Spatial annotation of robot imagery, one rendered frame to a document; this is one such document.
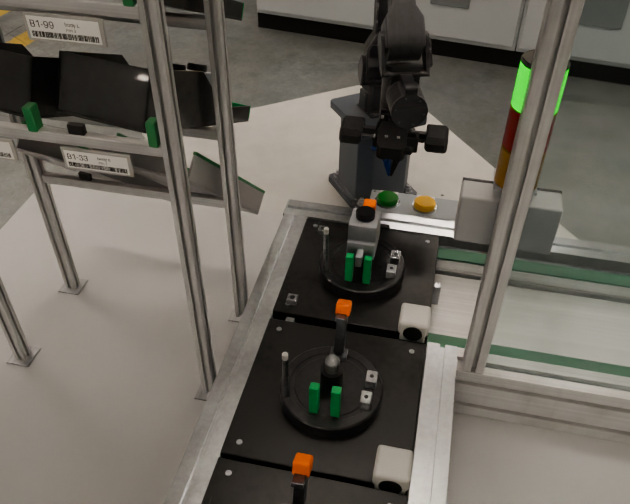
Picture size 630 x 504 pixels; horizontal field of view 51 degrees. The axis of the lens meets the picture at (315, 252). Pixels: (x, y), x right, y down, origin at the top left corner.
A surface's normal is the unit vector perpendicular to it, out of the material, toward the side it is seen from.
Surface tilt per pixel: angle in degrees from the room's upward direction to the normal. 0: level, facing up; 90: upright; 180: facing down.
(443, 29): 90
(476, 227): 90
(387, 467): 0
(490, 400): 90
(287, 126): 0
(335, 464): 0
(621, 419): 90
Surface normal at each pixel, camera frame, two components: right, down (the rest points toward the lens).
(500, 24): -0.34, 0.62
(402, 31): 0.04, -0.16
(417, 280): 0.00, -0.76
